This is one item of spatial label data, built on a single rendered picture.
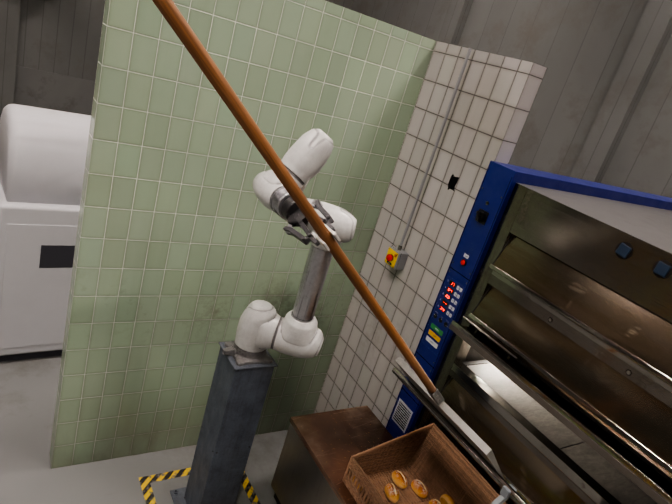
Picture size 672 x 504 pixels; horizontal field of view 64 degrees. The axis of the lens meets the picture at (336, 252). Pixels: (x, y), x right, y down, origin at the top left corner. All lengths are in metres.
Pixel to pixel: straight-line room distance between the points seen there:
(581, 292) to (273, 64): 1.66
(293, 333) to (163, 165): 0.96
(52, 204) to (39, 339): 0.92
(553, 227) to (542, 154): 4.76
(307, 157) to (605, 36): 5.75
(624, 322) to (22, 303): 3.30
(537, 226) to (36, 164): 2.79
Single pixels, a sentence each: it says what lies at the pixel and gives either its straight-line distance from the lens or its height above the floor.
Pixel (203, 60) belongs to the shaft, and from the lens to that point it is 1.13.
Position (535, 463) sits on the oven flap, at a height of 1.07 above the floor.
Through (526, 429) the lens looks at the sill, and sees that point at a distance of 2.55.
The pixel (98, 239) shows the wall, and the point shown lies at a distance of 2.64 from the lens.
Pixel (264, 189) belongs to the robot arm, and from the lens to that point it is 1.63.
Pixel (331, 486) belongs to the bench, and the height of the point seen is 0.56.
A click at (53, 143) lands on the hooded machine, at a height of 1.44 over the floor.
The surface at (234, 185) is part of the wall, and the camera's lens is 2.70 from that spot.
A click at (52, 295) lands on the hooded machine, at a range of 3.86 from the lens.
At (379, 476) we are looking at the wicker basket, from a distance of 2.85.
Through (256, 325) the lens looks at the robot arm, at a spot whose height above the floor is 1.20.
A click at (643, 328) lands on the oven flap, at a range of 2.23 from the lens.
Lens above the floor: 2.41
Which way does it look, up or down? 20 degrees down
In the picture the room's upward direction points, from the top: 17 degrees clockwise
